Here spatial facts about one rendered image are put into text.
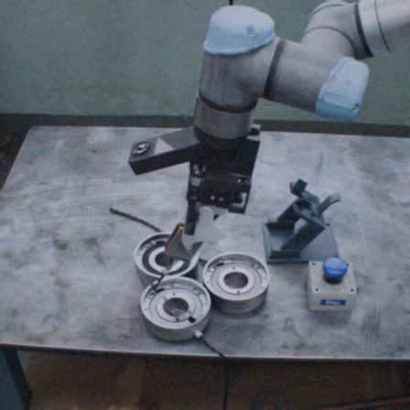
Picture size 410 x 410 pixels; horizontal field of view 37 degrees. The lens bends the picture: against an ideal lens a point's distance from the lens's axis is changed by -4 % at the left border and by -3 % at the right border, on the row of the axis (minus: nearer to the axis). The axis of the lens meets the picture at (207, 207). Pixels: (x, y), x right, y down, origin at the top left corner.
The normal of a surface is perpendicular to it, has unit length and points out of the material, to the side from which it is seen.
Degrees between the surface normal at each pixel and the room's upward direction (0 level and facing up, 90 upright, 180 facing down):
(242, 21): 8
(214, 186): 91
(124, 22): 90
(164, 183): 0
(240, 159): 91
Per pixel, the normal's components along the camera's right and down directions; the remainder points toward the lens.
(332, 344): 0.01, -0.76
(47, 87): -0.04, 0.65
